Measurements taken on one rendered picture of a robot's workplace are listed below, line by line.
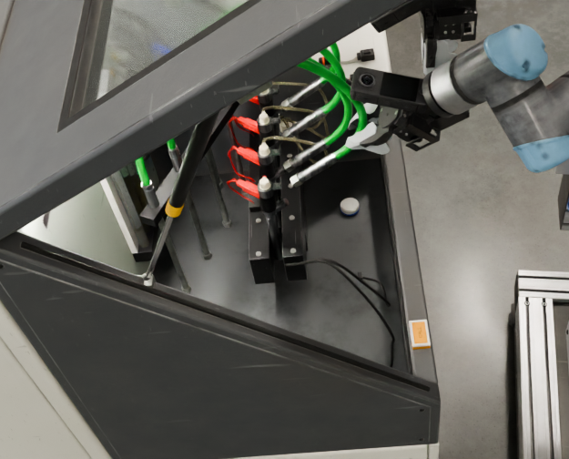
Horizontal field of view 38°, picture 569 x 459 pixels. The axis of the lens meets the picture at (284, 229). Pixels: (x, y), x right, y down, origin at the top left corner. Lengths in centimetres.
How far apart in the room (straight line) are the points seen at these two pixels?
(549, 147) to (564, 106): 6
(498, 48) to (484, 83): 5
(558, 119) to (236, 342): 53
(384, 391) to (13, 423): 61
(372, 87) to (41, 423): 76
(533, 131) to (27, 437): 95
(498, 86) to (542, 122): 7
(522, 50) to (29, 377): 84
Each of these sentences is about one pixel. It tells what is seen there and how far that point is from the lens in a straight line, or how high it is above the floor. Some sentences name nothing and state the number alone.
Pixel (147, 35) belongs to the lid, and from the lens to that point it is 96.
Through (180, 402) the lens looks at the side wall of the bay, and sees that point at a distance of 134.
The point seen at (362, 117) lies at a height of 127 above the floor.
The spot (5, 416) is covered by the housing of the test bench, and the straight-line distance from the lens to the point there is 144.
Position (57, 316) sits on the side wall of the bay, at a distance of 115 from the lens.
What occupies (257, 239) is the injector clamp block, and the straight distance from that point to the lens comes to 154.
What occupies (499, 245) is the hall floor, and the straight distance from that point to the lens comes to 275.
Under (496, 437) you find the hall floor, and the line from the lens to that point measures 241.
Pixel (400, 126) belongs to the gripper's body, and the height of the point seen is 131.
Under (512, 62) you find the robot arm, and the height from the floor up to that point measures 146.
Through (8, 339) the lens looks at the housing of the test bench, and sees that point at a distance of 121.
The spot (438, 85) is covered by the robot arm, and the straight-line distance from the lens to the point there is 119.
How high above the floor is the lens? 219
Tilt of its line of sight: 51 degrees down
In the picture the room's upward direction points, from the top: 11 degrees counter-clockwise
